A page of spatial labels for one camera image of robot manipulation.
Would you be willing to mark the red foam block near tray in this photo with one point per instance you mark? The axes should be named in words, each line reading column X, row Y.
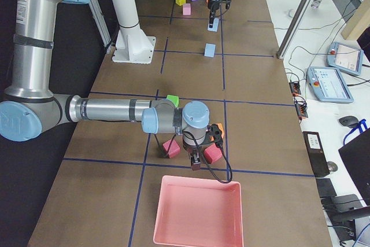
column 212, row 154

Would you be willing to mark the green foam block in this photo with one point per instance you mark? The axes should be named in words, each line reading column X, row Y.
column 174, row 99

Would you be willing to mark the pink plastic tray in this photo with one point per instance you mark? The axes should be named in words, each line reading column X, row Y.
column 198, row 212

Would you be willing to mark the black box with label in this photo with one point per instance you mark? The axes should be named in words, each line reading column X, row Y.
column 316, row 154

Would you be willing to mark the aluminium frame post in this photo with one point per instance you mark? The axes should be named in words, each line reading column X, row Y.
column 293, row 28

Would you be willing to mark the far teach pendant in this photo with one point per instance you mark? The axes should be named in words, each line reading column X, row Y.
column 346, row 58

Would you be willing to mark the near teach pendant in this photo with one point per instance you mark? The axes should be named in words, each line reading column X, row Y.
column 328, row 85

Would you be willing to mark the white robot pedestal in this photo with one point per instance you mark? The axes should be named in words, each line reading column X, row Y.
column 132, row 45

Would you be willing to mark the orange foam block right side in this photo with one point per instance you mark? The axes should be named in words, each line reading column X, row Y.
column 220, row 129

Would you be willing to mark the red foam block inner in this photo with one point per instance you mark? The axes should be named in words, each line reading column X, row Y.
column 170, row 148

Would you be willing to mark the pink foam block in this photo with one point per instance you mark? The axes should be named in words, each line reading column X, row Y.
column 186, row 9

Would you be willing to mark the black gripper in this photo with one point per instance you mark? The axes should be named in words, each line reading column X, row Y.
column 192, row 150
column 212, row 6

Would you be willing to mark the black computer mouse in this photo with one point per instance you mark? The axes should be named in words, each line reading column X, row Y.
column 348, row 121

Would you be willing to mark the teach pendant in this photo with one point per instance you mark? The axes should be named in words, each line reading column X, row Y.
column 328, row 85
column 346, row 58

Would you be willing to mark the light blue foam block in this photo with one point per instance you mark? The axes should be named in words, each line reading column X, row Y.
column 214, row 26
column 209, row 50

